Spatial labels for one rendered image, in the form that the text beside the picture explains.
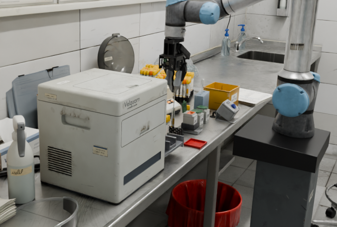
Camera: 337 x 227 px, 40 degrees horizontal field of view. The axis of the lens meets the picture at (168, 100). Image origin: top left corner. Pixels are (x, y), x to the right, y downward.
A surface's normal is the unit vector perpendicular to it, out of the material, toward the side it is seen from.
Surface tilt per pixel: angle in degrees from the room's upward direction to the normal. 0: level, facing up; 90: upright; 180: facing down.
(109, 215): 0
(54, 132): 90
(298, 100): 98
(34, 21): 90
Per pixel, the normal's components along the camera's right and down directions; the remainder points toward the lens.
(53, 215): 0.04, -0.96
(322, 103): -0.45, 0.22
